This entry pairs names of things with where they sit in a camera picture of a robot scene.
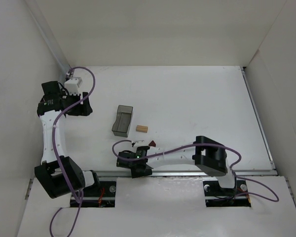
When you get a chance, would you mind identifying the dark red wooden block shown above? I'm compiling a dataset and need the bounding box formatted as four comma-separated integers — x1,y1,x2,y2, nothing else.
149,141,156,147

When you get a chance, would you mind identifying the light wooden cylinder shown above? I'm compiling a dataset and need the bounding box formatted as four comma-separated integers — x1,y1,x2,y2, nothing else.
136,125,148,133

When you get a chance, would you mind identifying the grey transparent plastic bin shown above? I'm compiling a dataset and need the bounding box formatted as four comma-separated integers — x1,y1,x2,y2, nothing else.
111,105,133,137

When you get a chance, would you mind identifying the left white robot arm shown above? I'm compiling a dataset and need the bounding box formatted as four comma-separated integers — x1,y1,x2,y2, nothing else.
35,78,101,198

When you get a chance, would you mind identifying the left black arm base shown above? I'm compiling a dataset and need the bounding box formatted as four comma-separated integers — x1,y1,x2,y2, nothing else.
81,180,116,208

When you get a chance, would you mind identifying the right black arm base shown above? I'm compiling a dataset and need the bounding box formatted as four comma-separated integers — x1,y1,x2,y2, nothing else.
203,180,251,207

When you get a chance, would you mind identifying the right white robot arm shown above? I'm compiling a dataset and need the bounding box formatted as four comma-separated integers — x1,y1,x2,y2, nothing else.
112,136,241,196

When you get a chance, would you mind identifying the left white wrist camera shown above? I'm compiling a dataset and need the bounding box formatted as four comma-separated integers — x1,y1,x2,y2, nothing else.
64,77,82,96

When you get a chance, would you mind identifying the front aluminium rail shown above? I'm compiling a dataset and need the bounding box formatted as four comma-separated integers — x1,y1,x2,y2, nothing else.
95,169,278,177

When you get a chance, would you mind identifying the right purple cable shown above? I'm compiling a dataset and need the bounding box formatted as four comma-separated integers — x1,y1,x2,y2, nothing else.
111,139,280,203

